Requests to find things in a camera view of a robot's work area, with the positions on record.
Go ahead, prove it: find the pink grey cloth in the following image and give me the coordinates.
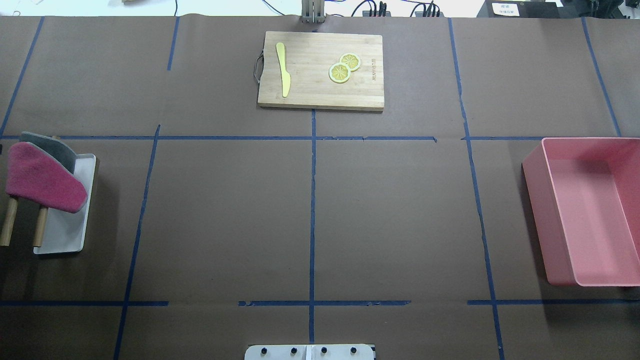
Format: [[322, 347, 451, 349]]
[[5, 131, 89, 214]]

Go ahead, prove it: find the yellow plastic knife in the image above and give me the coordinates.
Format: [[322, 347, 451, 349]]
[[275, 42, 291, 98]]

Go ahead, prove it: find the wooden cutting board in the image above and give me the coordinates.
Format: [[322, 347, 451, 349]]
[[257, 30, 386, 112]]

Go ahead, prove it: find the black orange connector board far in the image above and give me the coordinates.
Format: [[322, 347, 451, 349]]
[[351, 0, 391, 18]]

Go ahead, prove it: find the black orange connector board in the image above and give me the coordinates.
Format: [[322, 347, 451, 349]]
[[351, 0, 391, 18], [410, 1, 443, 18]]

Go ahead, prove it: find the black orange connector board near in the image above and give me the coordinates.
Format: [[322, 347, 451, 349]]
[[410, 1, 443, 18]]

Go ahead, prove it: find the black box with label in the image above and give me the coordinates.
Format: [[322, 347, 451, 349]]
[[476, 0, 565, 19]]

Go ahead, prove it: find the white rack tray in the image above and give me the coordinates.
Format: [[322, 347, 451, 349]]
[[33, 153, 99, 256]]

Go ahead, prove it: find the pink plastic bin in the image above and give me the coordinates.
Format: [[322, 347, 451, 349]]
[[522, 137, 640, 287]]

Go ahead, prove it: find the wooden rack rod inner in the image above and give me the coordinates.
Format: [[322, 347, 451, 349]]
[[32, 205, 49, 248]]

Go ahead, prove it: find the wooden rack rod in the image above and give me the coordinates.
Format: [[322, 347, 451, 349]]
[[0, 196, 19, 247], [32, 205, 49, 248]]

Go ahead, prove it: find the wooden rack rod outer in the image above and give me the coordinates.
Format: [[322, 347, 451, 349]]
[[0, 196, 19, 247]]

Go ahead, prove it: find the lemon slice far from handle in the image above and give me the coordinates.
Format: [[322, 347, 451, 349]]
[[327, 62, 352, 84]]

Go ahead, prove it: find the lemon slice near handle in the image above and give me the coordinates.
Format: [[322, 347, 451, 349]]
[[339, 52, 362, 72]]

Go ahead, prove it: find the aluminium frame post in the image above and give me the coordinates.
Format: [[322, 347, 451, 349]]
[[301, 0, 327, 24]]

